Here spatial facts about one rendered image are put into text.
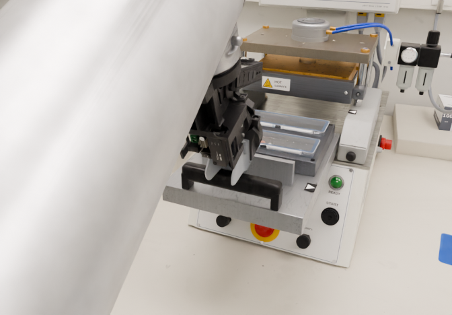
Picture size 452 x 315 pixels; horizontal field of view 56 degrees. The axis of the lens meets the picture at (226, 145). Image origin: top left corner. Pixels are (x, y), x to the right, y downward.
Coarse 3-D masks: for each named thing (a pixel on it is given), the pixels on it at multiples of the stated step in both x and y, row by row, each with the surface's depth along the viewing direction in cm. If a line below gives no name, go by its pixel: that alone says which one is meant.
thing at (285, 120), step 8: (256, 112) 81; (264, 112) 81; (272, 112) 81; (264, 120) 78; (272, 120) 78; (280, 120) 78; (288, 120) 78; (296, 120) 78; (304, 120) 78; (312, 120) 78; (320, 120) 78; (304, 128) 75; (312, 128) 75; (320, 128) 75
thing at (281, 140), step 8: (264, 136) 72; (272, 136) 72; (280, 136) 72; (288, 136) 72; (296, 136) 72; (264, 144) 69; (272, 144) 69; (280, 144) 69; (288, 144) 69; (296, 144) 69; (304, 144) 69; (312, 144) 69; (312, 152) 66
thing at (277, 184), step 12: (192, 168) 61; (204, 168) 60; (192, 180) 62; (204, 180) 61; (216, 180) 60; (228, 180) 59; (240, 180) 58; (252, 180) 58; (264, 180) 57; (276, 180) 58; (252, 192) 58; (264, 192) 57; (276, 192) 57; (276, 204) 57
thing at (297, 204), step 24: (336, 144) 77; (264, 168) 64; (288, 168) 62; (168, 192) 64; (192, 192) 62; (216, 192) 62; (240, 192) 62; (288, 192) 62; (312, 192) 62; (240, 216) 61; (264, 216) 59; (288, 216) 57
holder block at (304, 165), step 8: (264, 128) 77; (328, 128) 77; (304, 136) 74; (312, 136) 74; (328, 136) 74; (320, 144) 71; (328, 144) 75; (256, 152) 68; (264, 152) 68; (272, 152) 68; (320, 152) 68; (296, 160) 66; (304, 160) 66; (312, 160) 66; (320, 160) 69; (296, 168) 67; (304, 168) 66; (312, 168) 66
